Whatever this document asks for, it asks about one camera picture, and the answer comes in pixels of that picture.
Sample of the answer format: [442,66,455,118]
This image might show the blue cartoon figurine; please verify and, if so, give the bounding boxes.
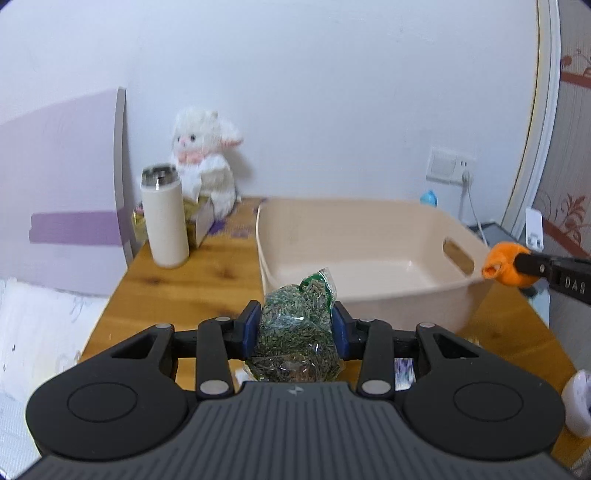
[420,190,438,207]

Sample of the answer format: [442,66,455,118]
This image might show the white plush lamb toy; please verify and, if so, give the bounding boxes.
[171,107,242,220]

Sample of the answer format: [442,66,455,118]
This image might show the orange plush toy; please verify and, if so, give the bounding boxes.
[481,242,539,289]

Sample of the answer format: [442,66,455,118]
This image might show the beige plastic storage bin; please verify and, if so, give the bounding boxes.
[256,198,492,332]

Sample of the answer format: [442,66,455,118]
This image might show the white thermos bottle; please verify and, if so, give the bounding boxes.
[140,164,189,268]

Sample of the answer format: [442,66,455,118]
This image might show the dark grey laptop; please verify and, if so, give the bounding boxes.
[467,222,518,248]

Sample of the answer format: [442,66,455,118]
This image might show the white bed pillow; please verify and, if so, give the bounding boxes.
[1,278,108,479]

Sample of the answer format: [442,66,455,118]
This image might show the white wall switch socket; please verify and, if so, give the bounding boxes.
[426,148,476,187]

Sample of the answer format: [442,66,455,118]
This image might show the white charger cable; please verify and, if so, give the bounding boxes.
[459,171,491,245]

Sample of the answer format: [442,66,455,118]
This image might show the green dried herb bag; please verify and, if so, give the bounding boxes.
[246,269,342,383]

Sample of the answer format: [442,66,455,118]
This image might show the golden tissue box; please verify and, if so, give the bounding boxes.
[131,197,215,249]

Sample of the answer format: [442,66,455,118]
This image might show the purple headboard panel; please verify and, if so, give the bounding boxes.
[1,88,132,296]

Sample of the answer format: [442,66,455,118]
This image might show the white phone stand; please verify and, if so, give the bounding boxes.
[525,207,544,252]

